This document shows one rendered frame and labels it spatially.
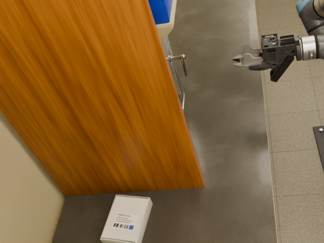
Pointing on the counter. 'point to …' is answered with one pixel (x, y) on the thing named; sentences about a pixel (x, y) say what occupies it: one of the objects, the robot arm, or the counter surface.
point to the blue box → (161, 10)
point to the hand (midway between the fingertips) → (237, 62)
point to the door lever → (182, 63)
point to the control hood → (163, 30)
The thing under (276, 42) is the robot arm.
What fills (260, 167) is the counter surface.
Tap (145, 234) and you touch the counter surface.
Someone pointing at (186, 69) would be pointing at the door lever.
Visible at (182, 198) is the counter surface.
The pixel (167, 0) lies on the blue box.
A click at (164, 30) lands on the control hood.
